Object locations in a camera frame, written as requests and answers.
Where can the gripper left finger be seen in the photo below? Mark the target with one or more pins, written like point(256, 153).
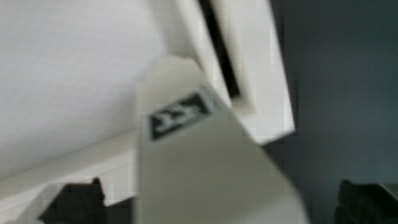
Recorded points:
point(79, 207)

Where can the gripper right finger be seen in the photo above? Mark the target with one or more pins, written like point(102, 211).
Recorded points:
point(367, 203)

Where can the white desk top tray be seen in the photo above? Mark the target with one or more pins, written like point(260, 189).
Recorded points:
point(79, 46)

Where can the white U-shaped frame fence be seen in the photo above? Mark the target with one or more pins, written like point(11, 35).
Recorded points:
point(262, 105)

